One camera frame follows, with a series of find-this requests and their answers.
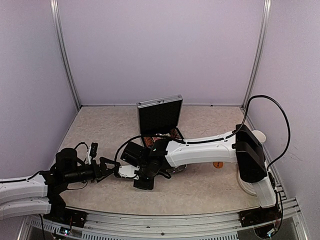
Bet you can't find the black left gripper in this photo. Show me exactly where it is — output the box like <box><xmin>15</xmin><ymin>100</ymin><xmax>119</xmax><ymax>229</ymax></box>
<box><xmin>64</xmin><ymin>156</ymin><xmax>119</xmax><ymax>184</ymax></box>

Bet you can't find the aluminium poker chip case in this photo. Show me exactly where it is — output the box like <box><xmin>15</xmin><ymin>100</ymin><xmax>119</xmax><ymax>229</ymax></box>
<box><xmin>136</xmin><ymin>94</ymin><xmax>184</xmax><ymax>148</ymax></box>

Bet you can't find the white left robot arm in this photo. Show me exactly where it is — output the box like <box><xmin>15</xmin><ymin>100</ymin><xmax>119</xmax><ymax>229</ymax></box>
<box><xmin>0</xmin><ymin>147</ymin><xmax>120</xmax><ymax>223</ymax></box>

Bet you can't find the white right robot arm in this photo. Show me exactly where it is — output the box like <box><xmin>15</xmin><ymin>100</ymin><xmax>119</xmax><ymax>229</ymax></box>
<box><xmin>118</xmin><ymin>124</ymin><xmax>277</xmax><ymax>222</ymax></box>

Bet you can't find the dark red chip row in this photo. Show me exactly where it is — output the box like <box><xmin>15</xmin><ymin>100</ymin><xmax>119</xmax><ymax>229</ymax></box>
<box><xmin>169</xmin><ymin>128</ymin><xmax>183</xmax><ymax>140</ymax></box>

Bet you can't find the orange round button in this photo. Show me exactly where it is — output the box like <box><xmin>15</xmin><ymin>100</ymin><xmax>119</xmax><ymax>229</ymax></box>
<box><xmin>212</xmin><ymin>162</ymin><xmax>224</xmax><ymax>169</ymax></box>

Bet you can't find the grey striped plate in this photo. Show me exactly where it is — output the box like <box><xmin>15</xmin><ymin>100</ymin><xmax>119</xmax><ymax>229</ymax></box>
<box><xmin>237</xmin><ymin>172</ymin><xmax>257</xmax><ymax>197</ymax></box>

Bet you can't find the light blue mug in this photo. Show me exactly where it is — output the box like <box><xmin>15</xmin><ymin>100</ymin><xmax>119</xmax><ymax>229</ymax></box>
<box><xmin>251</xmin><ymin>130</ymin><xmax>267</xmax><ymax>145</ymax></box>

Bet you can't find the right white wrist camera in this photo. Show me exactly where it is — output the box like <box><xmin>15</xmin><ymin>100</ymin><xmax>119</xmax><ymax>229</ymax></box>
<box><xmin>118</xmin><ymin>165</ymin><xmax>140</xmax><ymax>180</ymax></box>

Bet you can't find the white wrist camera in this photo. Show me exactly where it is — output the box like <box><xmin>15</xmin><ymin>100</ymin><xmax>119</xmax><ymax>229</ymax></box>
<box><xmin>118</xmin><ymin>165</ymin><xmax>140</xmax><ymax>180</ymax></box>
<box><xmin>86</xmin><ymin>142</ymin><xmax>98</xmax><ymax>165</ymax></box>

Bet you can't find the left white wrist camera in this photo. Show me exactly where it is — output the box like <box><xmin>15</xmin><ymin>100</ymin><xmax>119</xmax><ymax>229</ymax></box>
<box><xmin>86</xmin><ymin>142</ymin><xmax>98</xmax><ymax>165</ymax></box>

